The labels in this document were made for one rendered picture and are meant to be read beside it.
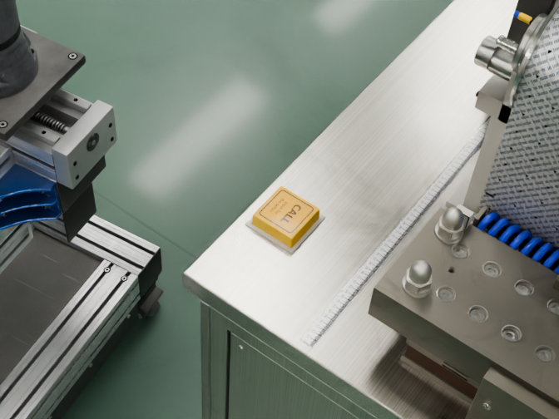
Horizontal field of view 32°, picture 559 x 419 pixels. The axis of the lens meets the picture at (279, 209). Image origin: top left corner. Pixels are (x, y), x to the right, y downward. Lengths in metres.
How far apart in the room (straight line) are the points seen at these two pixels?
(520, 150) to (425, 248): 0.17
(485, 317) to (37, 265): 1.26
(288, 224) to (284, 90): 1.52
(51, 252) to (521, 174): 1.28
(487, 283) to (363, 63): 1.81
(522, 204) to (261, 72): 1.74
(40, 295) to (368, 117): 0.93
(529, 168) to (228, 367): 0.55
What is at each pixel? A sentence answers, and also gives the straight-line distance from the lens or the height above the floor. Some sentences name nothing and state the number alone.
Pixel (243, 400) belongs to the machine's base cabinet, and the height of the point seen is 0.65.
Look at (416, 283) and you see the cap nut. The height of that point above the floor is 1.05.
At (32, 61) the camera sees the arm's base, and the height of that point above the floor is 0.85.
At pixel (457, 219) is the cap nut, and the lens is 1.23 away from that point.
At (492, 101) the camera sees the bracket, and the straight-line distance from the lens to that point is 1.29.
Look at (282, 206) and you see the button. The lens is 1.39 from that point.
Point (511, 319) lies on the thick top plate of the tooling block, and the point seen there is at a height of 1.03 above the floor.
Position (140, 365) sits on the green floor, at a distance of 2.31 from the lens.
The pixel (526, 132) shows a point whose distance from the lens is 1.19.
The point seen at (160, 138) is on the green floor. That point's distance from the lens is 2.72.
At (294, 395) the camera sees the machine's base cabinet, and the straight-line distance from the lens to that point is 1.40.
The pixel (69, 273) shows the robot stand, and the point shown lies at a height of 0.21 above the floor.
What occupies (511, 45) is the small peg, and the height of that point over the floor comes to 1.26.
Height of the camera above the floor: 2.01
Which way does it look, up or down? 52 degrees down
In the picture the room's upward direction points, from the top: 5 degrees clockwise
